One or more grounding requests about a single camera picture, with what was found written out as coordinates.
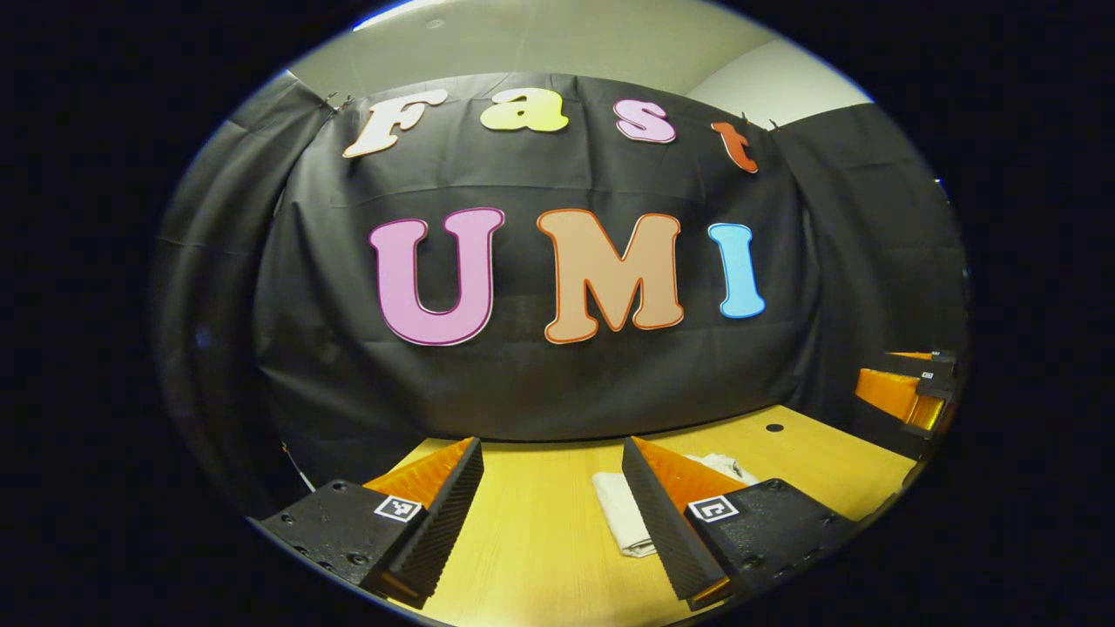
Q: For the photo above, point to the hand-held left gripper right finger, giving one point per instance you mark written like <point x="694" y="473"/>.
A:
<point x="662" y="522"/>

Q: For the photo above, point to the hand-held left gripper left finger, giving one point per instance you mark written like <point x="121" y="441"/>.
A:
<point x="449" y="514"/>

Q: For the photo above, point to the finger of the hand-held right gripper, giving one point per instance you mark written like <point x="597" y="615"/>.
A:
<point x="897" y="396"/>
<point x="923" y="359"/>

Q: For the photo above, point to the white jeans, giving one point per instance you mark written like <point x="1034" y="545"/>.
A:
<point x="623" y="514"/>

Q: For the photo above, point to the black backdrop cloth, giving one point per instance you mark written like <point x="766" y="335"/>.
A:
<point x="540" y="374"/>

